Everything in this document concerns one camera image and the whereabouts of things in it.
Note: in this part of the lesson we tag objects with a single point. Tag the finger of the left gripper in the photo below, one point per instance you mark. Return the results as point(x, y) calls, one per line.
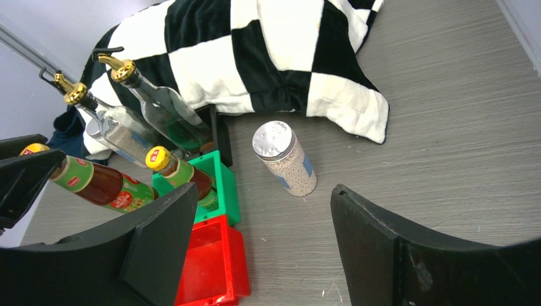
point(23, 177)

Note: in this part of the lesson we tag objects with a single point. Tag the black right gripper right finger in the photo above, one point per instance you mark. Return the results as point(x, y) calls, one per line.
point(390, 260)

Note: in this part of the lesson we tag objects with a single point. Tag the gold-top clear glass bottle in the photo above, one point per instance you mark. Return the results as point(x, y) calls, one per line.
point(106, 116)

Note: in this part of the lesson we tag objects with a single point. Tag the dark blue cloth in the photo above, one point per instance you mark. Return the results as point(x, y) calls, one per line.
point(68, 134)

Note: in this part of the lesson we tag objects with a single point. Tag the silver-lid spice jar left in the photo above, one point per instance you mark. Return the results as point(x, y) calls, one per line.
point(123, 142)

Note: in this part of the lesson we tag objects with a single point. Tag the silver-lid spice jar right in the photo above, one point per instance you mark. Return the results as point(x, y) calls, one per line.
point(276, 145)

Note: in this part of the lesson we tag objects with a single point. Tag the gold-top oil bottle brown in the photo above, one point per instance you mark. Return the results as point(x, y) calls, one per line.
point(162, 107)

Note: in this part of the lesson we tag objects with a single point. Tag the red plastic bin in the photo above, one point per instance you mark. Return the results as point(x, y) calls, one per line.
point(215, 269)

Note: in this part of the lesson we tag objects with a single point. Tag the green plastic bin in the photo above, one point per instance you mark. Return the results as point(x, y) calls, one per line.
point(226, 186)

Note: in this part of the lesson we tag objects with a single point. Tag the black plastic bin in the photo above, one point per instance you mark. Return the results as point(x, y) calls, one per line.
point(220, 135)

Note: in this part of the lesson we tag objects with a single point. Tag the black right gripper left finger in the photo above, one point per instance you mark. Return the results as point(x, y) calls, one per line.
point(134, 259)

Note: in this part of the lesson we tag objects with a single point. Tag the yellow-capped sauce bottle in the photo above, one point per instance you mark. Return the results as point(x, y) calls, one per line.
point(102, 186)
point(178, 172)

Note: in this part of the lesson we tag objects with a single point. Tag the black white checkered blanket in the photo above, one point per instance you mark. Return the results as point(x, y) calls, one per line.
point(260, 56)

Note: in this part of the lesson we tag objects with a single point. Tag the silver-lid spice jar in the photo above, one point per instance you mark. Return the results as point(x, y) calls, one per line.
point(276, 145)
point(123, 142)

